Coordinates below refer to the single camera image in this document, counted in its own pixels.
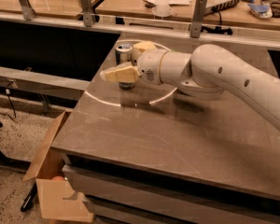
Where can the middle metal bracket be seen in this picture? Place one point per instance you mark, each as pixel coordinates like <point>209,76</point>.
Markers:
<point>87,12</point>

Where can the blue white cloth item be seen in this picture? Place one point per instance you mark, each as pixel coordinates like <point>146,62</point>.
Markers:
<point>262,11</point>

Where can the left metal bracket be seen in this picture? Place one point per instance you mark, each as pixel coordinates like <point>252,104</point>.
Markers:
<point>27,10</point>

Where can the black chair base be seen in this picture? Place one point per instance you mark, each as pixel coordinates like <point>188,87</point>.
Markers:
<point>23,166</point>

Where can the silver blue redbull can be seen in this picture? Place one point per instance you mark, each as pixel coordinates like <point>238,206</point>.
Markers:
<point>123,52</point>

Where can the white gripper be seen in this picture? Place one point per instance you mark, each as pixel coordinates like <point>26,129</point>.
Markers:
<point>148,66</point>

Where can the yellow sponge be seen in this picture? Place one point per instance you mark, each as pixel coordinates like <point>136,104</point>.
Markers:
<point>140,47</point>

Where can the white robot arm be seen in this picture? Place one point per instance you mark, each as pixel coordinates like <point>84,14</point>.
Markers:
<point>205,73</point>

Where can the black round cup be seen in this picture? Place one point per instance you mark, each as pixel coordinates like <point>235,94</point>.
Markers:
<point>275,8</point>

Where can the metal bracket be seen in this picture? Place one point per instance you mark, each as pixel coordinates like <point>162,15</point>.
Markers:
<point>27,10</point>
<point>87,12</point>
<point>197,18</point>

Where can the open cardboard box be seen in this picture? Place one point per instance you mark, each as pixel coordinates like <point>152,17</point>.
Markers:
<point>58,201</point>

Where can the grey power strip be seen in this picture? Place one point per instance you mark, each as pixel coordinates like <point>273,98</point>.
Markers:
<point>218,5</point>

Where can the orange ball in box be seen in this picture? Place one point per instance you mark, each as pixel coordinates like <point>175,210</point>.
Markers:
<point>58,178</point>

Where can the right metal bracket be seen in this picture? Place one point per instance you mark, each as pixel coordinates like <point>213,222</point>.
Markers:
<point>197,18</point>

